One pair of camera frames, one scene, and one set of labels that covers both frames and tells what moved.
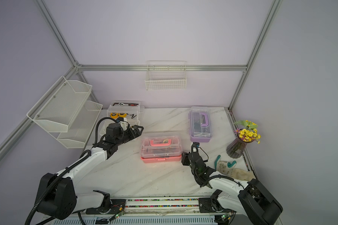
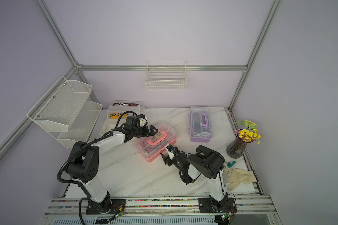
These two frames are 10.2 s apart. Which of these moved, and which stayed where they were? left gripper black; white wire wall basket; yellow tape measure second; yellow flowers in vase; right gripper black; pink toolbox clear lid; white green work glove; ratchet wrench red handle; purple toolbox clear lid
Moved: right gripper black; pink toolbox clear lid; left gripper black
Stayed: purple toolbox clear lid; yellow flowers in vase; yellow tape measure second; ratchet wrench red handle; white green work glove; white wire wall basket
